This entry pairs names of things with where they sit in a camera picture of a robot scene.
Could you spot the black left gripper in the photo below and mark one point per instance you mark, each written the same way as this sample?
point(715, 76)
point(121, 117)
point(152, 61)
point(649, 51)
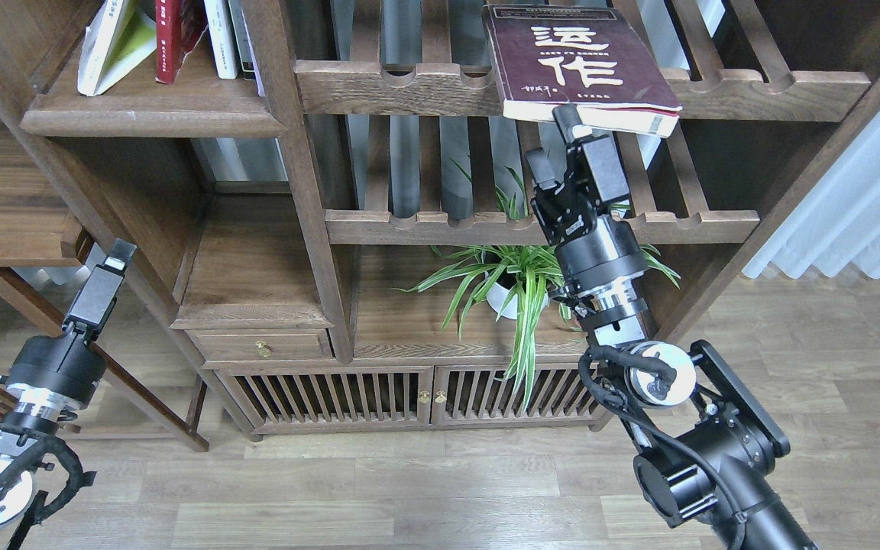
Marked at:
point(59, 374)

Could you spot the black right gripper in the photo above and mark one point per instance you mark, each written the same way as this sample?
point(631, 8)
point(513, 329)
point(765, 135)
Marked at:
point(598, 254)

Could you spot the yellow-green book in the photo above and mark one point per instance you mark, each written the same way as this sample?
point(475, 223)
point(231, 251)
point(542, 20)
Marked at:
point(120, 37)

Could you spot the red book with photos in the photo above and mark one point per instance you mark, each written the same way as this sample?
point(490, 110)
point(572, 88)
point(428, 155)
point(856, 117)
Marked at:
point(179, 26)

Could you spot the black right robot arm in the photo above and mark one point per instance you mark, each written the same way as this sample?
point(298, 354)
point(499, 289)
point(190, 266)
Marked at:
point(705, 443)

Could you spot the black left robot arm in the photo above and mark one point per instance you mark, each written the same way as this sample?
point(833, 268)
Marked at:
point(39, 472)

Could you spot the maroon book white characters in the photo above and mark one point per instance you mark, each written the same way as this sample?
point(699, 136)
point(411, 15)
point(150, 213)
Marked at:
point(590, 57)

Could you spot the green spider plant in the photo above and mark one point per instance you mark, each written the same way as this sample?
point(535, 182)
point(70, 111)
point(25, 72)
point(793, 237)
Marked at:
point(469, 265)

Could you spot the brass drawer knob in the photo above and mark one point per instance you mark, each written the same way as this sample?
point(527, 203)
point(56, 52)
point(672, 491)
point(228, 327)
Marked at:
point(263, 349)

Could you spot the dark wooden bookshelf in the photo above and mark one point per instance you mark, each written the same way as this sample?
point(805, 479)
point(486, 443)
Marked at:
point(271, 218)

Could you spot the pale purple upright book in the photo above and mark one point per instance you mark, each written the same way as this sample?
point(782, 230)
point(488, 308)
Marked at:
point(257, 78)

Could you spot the dark upright book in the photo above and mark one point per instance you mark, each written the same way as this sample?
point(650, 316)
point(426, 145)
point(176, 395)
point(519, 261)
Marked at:
point(242, 39)

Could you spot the white upright book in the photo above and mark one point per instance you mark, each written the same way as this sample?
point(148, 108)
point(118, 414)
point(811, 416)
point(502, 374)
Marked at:
point(222, 37)

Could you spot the white curtain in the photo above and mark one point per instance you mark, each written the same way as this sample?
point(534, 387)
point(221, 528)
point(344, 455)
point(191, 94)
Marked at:
point(837, 225)

